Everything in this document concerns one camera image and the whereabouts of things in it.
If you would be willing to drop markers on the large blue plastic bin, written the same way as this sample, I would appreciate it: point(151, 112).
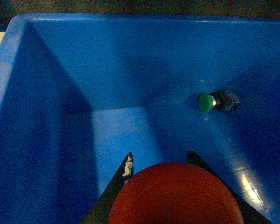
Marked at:
point(80, 91)

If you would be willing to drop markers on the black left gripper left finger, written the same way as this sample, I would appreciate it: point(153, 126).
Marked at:
point(100, 212)

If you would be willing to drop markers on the green mushroom push button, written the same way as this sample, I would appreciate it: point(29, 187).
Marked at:
point(224, 101)

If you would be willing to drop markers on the red mushroom push button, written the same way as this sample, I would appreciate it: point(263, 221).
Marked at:
point(175, 193)

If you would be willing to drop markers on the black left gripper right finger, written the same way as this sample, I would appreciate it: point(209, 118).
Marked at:
point(250, 214)

